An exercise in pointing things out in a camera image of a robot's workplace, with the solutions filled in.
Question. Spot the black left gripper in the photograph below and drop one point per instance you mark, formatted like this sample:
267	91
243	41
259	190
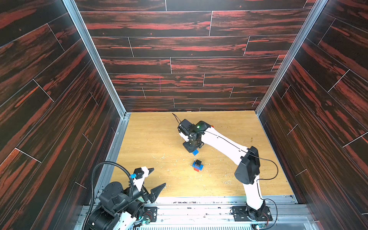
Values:
152	196

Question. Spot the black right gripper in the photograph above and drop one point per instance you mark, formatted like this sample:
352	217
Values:
190	145

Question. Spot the blue long brick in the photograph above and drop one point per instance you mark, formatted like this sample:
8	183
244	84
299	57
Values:
197	168
195	152

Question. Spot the black square brick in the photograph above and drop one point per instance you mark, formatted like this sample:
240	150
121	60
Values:
197	164

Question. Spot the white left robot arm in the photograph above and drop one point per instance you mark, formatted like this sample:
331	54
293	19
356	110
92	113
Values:
119	208

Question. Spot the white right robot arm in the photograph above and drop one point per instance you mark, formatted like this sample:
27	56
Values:
246	159

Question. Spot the aluminium front base rails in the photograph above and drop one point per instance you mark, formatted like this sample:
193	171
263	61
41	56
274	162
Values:
213	213

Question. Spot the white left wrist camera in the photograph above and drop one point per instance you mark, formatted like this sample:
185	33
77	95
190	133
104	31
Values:
139	176

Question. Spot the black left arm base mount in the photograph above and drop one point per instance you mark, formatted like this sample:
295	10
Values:
149	215

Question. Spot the aluminium frame rail left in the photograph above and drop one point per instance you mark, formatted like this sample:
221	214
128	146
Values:
81	27

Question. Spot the aluminium frame rail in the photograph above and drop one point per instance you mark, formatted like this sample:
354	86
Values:
301	36
81	27

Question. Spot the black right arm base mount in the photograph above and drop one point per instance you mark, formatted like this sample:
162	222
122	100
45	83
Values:
246	213

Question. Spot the aluminium frame rail right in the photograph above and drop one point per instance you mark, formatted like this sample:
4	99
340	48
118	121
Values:
301	36

